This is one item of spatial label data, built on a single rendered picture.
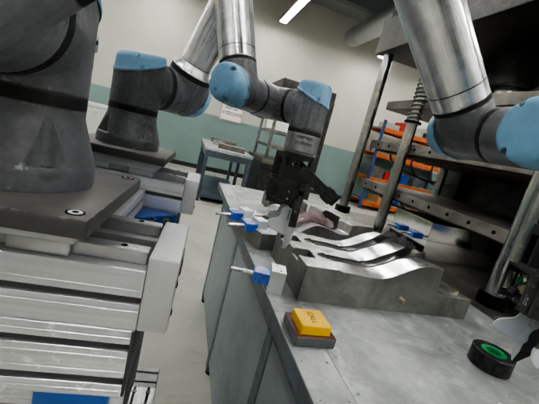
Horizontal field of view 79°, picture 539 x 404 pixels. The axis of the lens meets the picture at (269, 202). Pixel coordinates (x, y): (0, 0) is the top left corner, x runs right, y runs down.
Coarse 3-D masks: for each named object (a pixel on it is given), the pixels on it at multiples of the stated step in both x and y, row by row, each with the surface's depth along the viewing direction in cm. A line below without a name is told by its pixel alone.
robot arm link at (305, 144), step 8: (288, 136) 70; (296, 136) 69; (304, 136) 68; (312, 136) 69; (288, 144) 70; (296, 144) 69; (304, 144) 69; (312, 144) 69; (296, 152) 70; (304, 152) 69; (312, 152) 70
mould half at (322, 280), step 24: (336, 240) 104; (360, 240) 102; (288, 264) 85; (312, 264) 76; (336, 264) 81; (384, 264) 86; (408, 264) 84; (432, 264) 86; (312, 288) 76; (336, 288) 77; (360, 288) 79; (384, 288) 80; (408, 288) 82; (432, 288) 84; (408, 312) 84; (432, 312) 86; (456, 312) 88
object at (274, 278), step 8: (272, 264) 79; (248, 272) 77; (256, 272) 76; (264, 272) 77; (272, 272) 75; (280, 272) 76; (256, 280) 76; (264, 280) 76; (272, 280) 76; (280, 280) 76; (272, 288) 76; (280, 288) 76
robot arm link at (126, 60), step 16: (128, 64) 75; (144, 64) 76; (160, 64) 78; (112, 80) 77; (128, 80) 76; (144, 80) 77; (160, 80) 80; (176, 80) 84; (112, 96) 77; (128, 96) 76; (144, 96) 78; (160, 96) 82
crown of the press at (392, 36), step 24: (480, 0) 132; (504, 0) 121; (528, 0) 112; (384, 24) 201; (480, 24) 135; (504, 24) 130; (528, 24) 126; (384, 48) 195; (408, 48) 181; (480, 48) 158; (504, 48) 151; (528, 48) 145; (504, 72) 152; (528, 72) 147
